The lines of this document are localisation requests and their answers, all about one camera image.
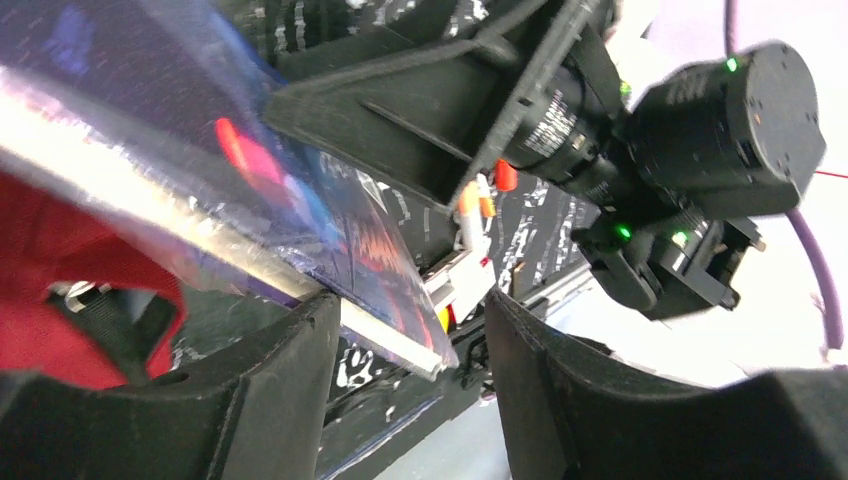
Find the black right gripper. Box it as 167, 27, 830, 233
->
263, 1, 623, 211

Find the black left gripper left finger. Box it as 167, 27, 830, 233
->
1, 292, 340, 479

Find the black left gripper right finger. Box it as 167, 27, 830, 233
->
485, 290, 847, 479

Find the purple galaxy cover book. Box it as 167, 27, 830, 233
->
1, 1, 458, 379

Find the red student backpack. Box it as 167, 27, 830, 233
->
1, 174, 186, 389

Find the thin orange tip pen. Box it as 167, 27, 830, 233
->
476, 173, 497, 218

